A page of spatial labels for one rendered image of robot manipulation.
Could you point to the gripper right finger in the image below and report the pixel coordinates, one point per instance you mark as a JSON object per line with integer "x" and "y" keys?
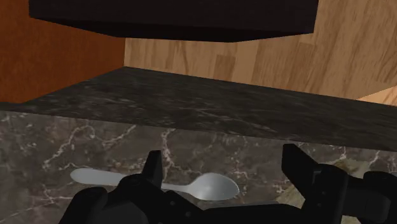
{"x": 328, "y": 192}

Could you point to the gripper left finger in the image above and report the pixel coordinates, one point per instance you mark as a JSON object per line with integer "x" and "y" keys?
{"x": 136, "y": 198}

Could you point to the white plastic spoon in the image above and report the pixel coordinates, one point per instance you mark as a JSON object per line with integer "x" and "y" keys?
{"x": 211, "y": 186}

